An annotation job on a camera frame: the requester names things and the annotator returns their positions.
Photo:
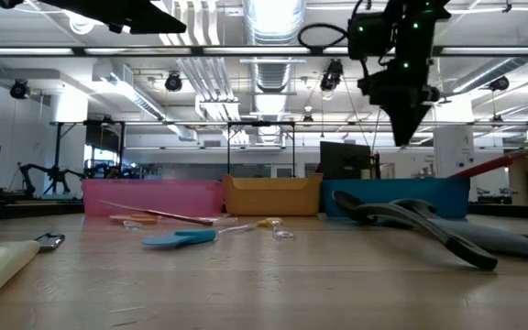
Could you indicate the black slotted spoon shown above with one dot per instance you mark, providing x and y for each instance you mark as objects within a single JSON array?
[{"x": 348, "y": 204}]

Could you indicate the white pillar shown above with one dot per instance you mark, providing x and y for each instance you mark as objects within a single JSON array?
[{"x": 454, "y": 151}]

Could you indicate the orange plastic bin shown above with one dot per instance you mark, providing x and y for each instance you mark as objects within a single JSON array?
[{"x": 273, "y": 197}]

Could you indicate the black ceiling spotlight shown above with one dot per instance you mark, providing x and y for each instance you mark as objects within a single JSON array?
[
  {"x": 498, "y": 83},
  {"x": 332, "y": 75},
  {"x": 18, "y": 88},
  {"x": 173, "y": 81}
]

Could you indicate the black background monitor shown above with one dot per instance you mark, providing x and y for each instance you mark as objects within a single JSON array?
[{"x": 344, "y": 160}]

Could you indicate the black background station frame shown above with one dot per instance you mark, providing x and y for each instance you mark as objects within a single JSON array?
[{"x": 228, "y": 151}]

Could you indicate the pink plastic bin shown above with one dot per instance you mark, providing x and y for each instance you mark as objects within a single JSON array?
[{"x": 163, "y": 194}]

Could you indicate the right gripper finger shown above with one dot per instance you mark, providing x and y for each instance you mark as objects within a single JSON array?
[{"x": 403, "y": 121}]

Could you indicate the grey-blue silicone spoon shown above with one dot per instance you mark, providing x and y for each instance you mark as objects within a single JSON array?
[{"x": 498, "y": 238}]

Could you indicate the blue plastic bin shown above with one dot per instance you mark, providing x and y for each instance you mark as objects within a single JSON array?
[{"x": 443, "y": 192}]

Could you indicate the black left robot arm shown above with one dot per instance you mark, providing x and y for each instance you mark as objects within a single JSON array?
[{"x": 5, "y": 3}]

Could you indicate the red spoon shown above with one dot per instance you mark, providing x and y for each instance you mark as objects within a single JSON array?
[{"x": 488, "y": 167}]

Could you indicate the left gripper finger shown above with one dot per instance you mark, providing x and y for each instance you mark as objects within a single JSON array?
[{"x": 145, "y": 18}]

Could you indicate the silver ventilation duct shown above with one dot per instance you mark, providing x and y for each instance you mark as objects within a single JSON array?
[{"x": 271, "y": 73}]

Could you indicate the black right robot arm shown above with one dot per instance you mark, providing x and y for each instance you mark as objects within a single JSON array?
[{"x": 410, "y": 36}]

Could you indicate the black background workbench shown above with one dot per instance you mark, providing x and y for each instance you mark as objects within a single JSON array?
[{"x": 16, "y": 208}]

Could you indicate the black rig bar with lights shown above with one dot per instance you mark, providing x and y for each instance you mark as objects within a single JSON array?
[{"x": 80, "y": 51}]

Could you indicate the background robot arms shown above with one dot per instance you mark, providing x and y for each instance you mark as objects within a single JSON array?
[{"x": 55, "y": 174}]

